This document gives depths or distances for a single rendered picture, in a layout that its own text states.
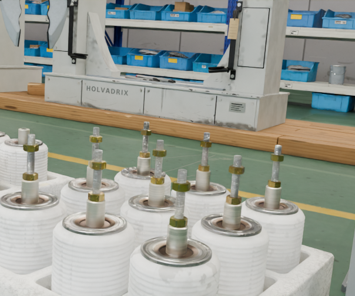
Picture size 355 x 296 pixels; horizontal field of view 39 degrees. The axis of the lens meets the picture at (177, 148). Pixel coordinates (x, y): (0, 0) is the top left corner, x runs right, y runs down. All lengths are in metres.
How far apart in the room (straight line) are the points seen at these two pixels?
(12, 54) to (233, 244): 3.42
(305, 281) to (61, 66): 2.84
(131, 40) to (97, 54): 7.22
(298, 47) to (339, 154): 6.73
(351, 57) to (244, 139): 6.47
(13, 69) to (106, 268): 3.40
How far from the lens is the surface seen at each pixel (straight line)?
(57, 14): 0.66
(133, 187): 0.82
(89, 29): 3.38
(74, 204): 0.74
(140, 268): 0.52
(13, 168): 1.05
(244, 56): 2.75
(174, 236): 0.53
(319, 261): 0.77
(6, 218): 0.66
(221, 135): 2.66
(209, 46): 9.71
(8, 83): 3.90
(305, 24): 5.35
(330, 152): 2.51
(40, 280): 0.65
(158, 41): 10.21
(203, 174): 0.78
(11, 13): 0.65
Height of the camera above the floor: 0.46
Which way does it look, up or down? 11 degrees down
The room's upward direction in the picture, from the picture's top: 4 degrees clockwise
